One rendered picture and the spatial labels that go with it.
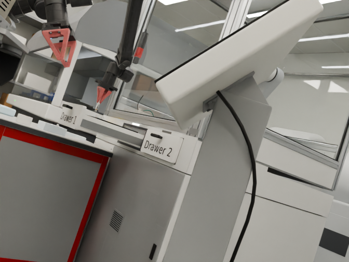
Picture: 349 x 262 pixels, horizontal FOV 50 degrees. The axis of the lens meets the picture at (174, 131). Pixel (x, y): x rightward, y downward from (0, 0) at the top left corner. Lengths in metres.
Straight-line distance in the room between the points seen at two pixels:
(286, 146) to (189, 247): 1.06
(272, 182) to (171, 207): 0.53
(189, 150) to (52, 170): 0.76
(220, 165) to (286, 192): 1.07
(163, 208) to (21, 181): 0.74
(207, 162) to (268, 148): 0.93
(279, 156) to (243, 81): 0.97
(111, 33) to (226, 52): 2.12
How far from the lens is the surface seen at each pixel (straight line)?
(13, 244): 2.01
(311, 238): 2.09
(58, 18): 1.07
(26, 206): 1.95
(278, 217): 1.86
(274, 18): 0.68
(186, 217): 0.81
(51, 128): 1.99
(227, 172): 0.80
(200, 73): 0.64
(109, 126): 1.73
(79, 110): 1.68
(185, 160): 1.47
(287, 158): 1.81
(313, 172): 1.98
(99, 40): 2.70
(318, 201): 2.05
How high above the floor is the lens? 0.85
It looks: 3 degrees up
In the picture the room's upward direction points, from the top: 19 degrees clockwise
